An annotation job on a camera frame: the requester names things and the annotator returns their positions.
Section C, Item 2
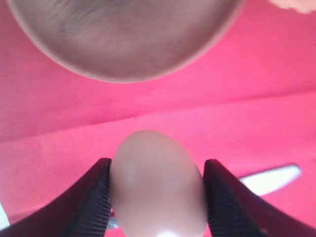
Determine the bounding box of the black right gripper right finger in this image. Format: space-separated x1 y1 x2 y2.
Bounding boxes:
203 159 316 237

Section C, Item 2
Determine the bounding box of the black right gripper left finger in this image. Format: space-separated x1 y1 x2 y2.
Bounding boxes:
0 158 112 237

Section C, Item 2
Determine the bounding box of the brown egg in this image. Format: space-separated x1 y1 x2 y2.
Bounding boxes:
110 131 207 237

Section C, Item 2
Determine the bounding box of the silver table knife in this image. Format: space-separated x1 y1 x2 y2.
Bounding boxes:
110 163 302 229

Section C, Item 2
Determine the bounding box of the red table cloth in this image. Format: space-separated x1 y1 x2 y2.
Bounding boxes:
0 0 316 226

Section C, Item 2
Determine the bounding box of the brown round plate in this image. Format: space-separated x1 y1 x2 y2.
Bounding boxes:
7 0 244 83

